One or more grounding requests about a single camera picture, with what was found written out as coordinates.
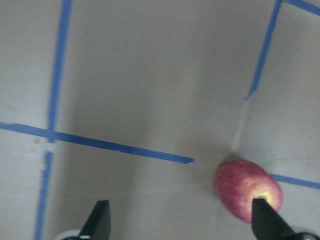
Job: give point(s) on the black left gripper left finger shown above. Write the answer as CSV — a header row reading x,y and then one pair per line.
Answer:
x,y
98,224

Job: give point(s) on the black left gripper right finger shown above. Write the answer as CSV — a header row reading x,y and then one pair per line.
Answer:
x,y
267,224

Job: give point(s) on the red apple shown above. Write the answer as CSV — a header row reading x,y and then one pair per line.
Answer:
x,y
239,181

